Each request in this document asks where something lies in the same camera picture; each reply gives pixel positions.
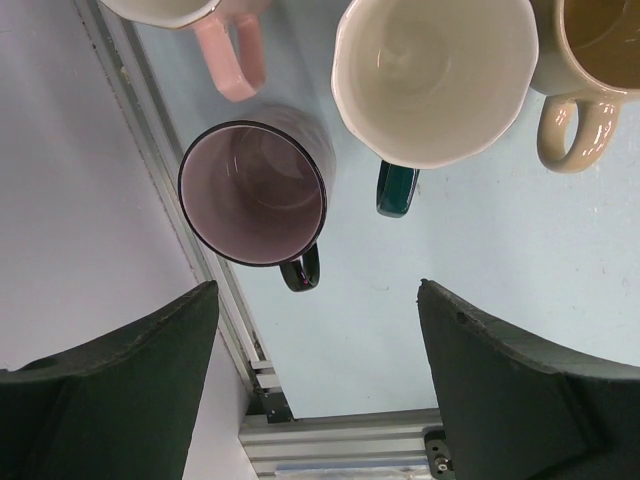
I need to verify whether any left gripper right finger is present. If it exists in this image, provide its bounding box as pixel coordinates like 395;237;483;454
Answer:
417;280;639;479

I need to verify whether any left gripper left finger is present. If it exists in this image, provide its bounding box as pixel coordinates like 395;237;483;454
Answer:
1;281;219;479

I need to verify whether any purple mug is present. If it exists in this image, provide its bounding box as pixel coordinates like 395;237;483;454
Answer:
177;105;337;292

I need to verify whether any dark green mug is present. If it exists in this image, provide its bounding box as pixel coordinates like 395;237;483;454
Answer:
331;0;539;218

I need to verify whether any cream mug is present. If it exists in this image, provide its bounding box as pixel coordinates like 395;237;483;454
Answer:
531;1;639;174

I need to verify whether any pink mug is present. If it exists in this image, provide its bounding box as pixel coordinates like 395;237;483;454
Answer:
103;0;270;102

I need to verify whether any front aluminium frame rail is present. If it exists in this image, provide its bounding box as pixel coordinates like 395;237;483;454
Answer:
239;409;442;479

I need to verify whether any left aluminium frame post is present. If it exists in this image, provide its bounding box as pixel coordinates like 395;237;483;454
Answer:
74;1;294;423

